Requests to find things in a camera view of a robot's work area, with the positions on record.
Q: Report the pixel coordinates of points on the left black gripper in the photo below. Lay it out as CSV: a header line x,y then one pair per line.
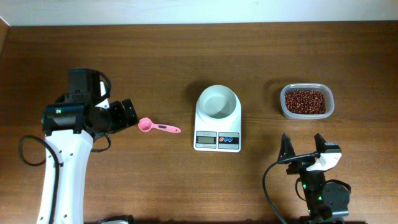
x,y
122,122

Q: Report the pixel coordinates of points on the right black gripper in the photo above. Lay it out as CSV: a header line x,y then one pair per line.
x,y
287,147

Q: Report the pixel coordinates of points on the pink measuring scoop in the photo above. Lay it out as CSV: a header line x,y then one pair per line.
x,y
146,125

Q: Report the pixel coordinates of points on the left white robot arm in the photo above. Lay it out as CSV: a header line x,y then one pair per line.
x,y
71,126

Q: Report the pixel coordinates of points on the white digital kitchen scale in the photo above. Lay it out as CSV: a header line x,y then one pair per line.
x,y
218,135

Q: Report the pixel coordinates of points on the white bowl on scale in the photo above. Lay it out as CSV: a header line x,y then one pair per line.
x,y
217,102

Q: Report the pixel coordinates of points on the red beans in container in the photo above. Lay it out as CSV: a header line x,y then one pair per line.
x,y
305,102

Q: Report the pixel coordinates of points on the clear plastic bean container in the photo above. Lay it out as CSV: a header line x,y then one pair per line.
x,y
327,93

